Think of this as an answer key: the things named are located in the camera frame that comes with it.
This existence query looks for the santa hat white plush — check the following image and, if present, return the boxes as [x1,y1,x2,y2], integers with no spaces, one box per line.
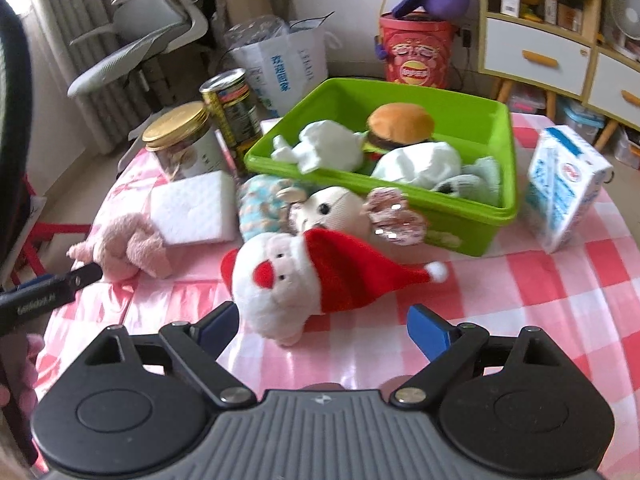
[220,228,448,347]

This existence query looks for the pink pig plush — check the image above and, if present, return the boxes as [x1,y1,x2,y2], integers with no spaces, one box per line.
[67,214,172,283]

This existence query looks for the white sponge block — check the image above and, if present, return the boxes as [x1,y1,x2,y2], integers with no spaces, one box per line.
[150,171,239,246]

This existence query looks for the white bunny plush blue dress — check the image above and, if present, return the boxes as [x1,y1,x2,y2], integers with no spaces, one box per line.
[238,174,426,247]

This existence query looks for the light green towel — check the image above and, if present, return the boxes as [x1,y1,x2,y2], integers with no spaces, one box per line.
[433,156,501,207]

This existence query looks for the white cloth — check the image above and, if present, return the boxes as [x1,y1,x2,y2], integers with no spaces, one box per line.
[371,142,462,190]

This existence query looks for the hamburger plush toy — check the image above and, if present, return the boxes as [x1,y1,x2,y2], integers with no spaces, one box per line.
[362,102,435,157]

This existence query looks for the white stuffed glove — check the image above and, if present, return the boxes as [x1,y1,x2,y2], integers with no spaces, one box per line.
[271,120,367,174]

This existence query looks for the person's left hand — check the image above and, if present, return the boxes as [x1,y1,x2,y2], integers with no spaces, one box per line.
[0,332,47,480]

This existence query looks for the gold lid cookie jar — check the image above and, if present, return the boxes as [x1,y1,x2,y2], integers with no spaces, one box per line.
[142,101,230,181]

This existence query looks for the blue white milk carton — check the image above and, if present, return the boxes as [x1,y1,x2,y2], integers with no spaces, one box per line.
[521,125,613,254]

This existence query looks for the green plastic bin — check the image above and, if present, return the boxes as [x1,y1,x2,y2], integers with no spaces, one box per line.
[245,78,518,256]

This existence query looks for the yellow black drink can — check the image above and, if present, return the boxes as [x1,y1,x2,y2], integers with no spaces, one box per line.
[200,68,262,177]

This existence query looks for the clear storage box blue lid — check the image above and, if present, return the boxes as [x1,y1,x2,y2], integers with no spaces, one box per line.
[555,96,605,144]

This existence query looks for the red chips bucket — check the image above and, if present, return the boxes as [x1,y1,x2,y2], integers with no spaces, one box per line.
[375,12,457,89]

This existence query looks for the white paper shopping bag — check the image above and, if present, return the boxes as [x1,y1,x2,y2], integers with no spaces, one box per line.
[224,15,342,116]

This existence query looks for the low wooden drawer cabinet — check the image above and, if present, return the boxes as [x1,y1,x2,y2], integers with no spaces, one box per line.
[582,46,640,152]

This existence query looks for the grey office chair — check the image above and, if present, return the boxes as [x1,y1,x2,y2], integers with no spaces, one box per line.
[67,0,208,99]

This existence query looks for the tall wooden shelf cabinet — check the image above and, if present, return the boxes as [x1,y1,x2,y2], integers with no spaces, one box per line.
[478,0,602,119]

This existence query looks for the white desk fan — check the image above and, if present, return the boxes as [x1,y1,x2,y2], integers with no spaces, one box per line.
[608,0,640,48]

